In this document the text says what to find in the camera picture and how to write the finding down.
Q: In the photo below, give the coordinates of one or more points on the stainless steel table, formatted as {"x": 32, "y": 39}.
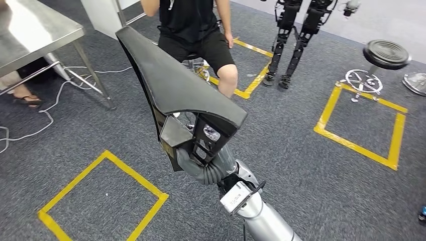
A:
{"x": 119, "y": 11}
{"x": 33, "y": 33}

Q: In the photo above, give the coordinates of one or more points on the black round stool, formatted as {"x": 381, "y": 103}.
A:
{"x": 386, "y": 53}

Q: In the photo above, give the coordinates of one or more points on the black humanoid robot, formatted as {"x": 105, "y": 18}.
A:
{"x": 286, "y": 20}

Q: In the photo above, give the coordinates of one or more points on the person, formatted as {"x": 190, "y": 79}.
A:
{"x": 20, "y": 89}
{"x": 186, "y": 20}

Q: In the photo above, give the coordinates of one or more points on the black plastic car part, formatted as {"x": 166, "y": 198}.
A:
{"x": 173, "y": 83}

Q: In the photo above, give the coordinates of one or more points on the white partition panel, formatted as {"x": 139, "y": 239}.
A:
{"x": 100, "y": 16}

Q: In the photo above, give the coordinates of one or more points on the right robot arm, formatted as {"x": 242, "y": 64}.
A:
{"x": 266, "y": 223}

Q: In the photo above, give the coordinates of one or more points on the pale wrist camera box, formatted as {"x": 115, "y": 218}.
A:
{"x": 234, "y": 198}

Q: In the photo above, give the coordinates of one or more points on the yellow floor tape square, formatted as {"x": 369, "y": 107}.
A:
{"x": 133, "y": 173}
{"x": 398, "y": 139}

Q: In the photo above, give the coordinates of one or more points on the small blue object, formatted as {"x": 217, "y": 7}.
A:
{"x": 423, "y": 213}

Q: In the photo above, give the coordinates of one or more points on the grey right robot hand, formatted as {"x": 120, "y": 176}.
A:
{"x": 184, "y": 163}

